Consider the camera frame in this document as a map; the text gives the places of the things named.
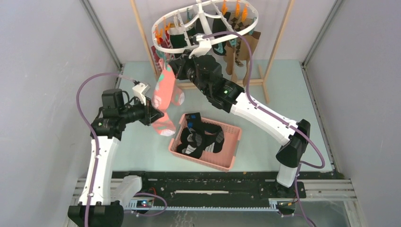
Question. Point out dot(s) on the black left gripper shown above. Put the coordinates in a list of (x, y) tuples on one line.
[(151, 114)]

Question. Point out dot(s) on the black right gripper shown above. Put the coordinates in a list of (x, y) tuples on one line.
[(179, 65)]

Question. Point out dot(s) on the pink green patterned sock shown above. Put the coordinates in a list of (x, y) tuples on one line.
[(162, 98)]

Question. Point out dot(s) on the black blue white sock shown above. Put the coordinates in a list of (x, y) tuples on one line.
[(192, 137)]

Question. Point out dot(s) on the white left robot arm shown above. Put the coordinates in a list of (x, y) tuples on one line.
[(97, 205)]

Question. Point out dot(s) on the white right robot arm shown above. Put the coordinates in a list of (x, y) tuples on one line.
[(291, 135)]

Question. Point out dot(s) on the wooden hanger rack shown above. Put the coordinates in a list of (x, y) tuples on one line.
[(264, 77)]

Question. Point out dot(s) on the white oval clip hanger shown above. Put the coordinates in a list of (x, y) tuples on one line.
[(201, 15)]

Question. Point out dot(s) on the red white striped sock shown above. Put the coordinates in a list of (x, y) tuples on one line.
[(162, 38)]

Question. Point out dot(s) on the brown argyle sock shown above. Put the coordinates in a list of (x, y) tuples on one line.
[(239, 25)]

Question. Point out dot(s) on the pink plastic basket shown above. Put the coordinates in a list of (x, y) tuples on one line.
[(222, 161)]

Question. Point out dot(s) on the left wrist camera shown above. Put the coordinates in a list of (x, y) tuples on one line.
[(139, 90)]

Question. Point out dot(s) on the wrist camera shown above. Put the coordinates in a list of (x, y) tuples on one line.
[(203, 43), (139, 90)]

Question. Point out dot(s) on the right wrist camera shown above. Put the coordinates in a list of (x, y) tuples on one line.
[(203, 43)]

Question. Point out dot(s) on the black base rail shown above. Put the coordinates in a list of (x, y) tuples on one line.
[(216, 190)]

